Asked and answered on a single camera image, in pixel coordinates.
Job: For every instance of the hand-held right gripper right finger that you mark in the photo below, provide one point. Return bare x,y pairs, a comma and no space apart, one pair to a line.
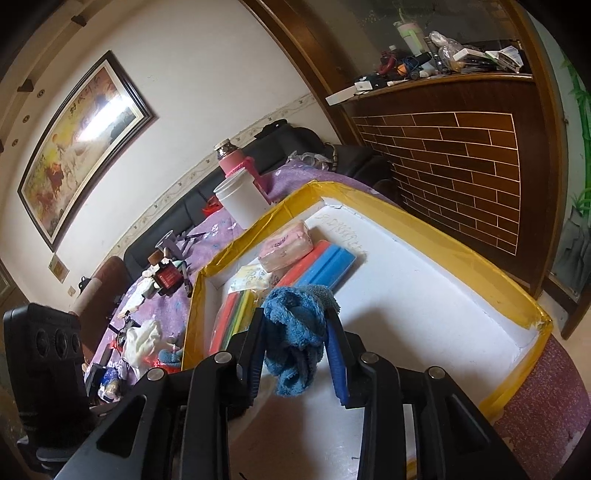
334,364

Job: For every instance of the white cloth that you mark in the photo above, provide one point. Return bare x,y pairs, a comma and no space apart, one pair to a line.
143,341

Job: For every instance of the dark blue plastic bag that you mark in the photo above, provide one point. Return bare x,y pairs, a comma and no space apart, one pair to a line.
108,383

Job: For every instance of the pink knit sleeve bottle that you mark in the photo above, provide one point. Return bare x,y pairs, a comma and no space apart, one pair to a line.
231,161

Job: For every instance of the yellow box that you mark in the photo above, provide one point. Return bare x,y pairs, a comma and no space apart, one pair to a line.
415,300

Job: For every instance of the long black pouch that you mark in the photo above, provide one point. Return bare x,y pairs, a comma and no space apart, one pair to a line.
272,128

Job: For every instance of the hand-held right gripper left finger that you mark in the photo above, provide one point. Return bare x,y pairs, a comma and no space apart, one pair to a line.
249,350

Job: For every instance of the pink tissue pack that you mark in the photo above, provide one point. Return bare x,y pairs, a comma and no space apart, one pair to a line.
284,244

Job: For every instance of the green yellow foam strips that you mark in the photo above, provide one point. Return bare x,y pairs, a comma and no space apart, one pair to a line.
241,314

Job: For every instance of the framed painting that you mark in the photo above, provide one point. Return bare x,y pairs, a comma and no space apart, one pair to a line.
78,147

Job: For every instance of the white plastic jar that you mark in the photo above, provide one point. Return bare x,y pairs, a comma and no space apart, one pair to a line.
240,198

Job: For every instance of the large red plastic bag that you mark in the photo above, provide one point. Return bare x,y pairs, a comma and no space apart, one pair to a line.
210,205

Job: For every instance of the small wall plaque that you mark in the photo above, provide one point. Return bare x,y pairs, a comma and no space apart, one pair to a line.
58,267

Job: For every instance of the wooden partition cabinet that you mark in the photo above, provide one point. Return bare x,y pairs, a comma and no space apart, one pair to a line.
461,175

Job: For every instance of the black sofa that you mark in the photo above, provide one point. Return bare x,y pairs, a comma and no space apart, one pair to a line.
286,143

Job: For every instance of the light blue cloth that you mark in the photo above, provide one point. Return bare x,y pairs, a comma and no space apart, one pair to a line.
171,357

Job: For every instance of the pile of shelf clutter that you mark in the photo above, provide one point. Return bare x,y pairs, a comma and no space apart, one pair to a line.
461,55

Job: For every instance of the white green tumbler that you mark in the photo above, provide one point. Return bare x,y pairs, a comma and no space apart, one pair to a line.
408,34

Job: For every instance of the small red plastic bag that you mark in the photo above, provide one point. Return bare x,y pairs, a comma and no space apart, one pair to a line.
154,362

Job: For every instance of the flat white box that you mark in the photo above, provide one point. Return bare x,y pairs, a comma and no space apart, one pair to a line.
341,96

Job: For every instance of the clear printed plastic bag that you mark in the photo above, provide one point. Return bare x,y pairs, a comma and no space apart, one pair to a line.
251,279

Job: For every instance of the brown armchair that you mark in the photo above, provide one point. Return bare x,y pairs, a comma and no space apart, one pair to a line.
106,281

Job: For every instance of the blue towel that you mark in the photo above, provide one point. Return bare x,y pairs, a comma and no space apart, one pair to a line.
295,332

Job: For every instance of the clear plastic cup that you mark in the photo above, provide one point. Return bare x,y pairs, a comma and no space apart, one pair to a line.
166,241

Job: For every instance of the blue foam strip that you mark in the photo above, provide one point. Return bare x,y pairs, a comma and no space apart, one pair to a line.
328,270

